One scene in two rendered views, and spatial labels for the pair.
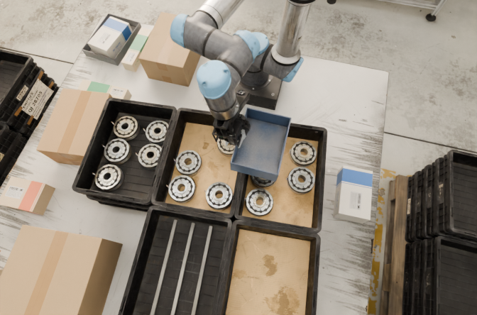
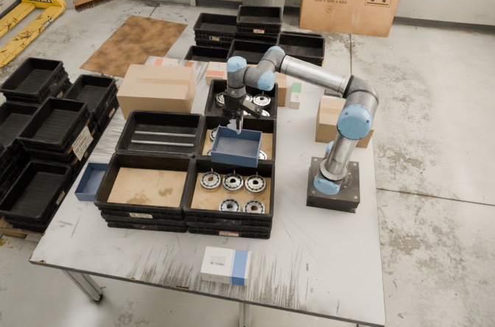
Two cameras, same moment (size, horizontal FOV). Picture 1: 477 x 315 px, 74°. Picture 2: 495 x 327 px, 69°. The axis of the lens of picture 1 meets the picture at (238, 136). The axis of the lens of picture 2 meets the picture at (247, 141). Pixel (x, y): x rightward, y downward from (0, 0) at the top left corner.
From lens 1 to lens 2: 117 cm
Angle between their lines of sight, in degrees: 43
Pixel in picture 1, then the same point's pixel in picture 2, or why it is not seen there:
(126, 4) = (431, 120)
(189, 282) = (158, 148)
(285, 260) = (168, 201)
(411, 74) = not seen: outside the picture
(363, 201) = (217, 267)
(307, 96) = (328, 233)
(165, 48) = (334, 110)
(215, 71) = (236, 60)
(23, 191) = (216, 70)
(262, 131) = (250, 151)
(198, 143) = not seen: hidden behind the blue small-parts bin
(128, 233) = not seen: hidden behind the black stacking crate
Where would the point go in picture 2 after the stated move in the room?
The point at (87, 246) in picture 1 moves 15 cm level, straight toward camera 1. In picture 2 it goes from (180, 93) to (174, 111)
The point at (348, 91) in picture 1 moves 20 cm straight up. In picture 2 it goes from (344, 275) to (353, 255)
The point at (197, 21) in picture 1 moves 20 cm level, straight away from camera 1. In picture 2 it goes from (275, 54) to (321, 46)
